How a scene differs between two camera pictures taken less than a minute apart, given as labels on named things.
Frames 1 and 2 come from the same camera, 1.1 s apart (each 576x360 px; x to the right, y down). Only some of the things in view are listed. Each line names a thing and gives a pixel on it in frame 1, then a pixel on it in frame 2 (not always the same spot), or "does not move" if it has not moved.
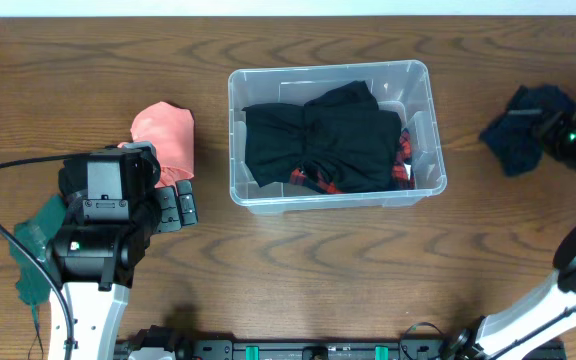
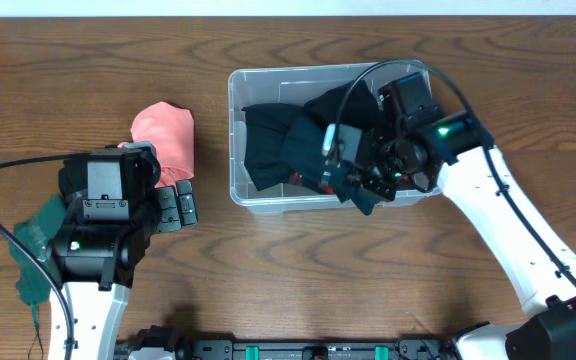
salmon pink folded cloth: (170, 129) does not move
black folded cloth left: (73, 177) does not move
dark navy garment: (511, 137) to (308, 163)
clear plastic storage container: (339, 136) does not move
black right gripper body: (561, 139) to (395, 164)
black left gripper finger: (170, 216) does not move
